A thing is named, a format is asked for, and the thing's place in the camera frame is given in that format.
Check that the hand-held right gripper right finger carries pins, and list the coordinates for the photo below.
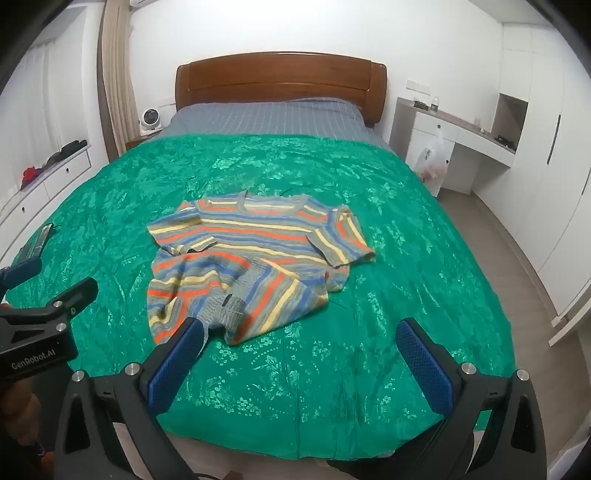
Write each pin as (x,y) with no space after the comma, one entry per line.
(422,364)

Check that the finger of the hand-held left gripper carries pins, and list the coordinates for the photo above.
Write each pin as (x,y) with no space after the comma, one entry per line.
(21,272)
(69,300)

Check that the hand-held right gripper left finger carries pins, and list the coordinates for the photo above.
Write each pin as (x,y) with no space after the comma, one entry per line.
(178,360)

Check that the striped knit sweater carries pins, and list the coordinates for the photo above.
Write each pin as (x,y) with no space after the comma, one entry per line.
(258,230)

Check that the person's left forearm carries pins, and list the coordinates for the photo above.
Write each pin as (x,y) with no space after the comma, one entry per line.
(16,415)

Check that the black clothes pile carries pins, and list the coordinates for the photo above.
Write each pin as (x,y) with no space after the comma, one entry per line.
(64,152)

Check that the black flat device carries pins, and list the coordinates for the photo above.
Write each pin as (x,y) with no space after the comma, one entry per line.
(39,240)

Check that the red cloth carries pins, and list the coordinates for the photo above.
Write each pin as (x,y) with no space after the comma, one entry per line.
(31,175)

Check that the green floral bedspread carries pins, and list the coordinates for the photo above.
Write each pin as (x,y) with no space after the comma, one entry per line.
(369,277)

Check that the white window drawer cabinet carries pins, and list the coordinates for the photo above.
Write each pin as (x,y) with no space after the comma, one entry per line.
(60,173)

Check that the wooden nightstand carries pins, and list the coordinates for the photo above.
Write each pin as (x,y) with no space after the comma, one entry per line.
(138,141)

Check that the white sheer curtain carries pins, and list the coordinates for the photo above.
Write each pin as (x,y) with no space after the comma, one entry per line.
(46,92)

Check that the small white fan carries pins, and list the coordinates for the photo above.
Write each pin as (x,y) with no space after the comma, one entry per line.
(150,117)

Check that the clear plastic bag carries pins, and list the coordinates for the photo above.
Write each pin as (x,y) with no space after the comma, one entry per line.
(431,157)

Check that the white wardrobe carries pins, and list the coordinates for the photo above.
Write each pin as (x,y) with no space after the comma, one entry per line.
(554,184)

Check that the beige curtain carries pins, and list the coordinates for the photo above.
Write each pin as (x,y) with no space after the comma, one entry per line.
(117,69)

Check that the white built-in desk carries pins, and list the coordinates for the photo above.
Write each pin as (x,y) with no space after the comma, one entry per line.
(461,134)

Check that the dark clutter on desk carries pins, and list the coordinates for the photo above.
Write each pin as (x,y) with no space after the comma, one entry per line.
(421,104)

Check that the grey striped bed sheet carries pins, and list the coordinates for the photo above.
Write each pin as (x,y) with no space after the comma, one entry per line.
(277,117)

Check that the white air conditioner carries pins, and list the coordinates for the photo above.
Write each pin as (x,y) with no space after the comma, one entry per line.
(138,2)

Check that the wooden bed headboard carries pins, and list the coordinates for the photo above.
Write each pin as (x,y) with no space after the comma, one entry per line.
(277,78)

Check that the white wall socket panel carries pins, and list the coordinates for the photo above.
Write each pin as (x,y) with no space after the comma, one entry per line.
(417,84)

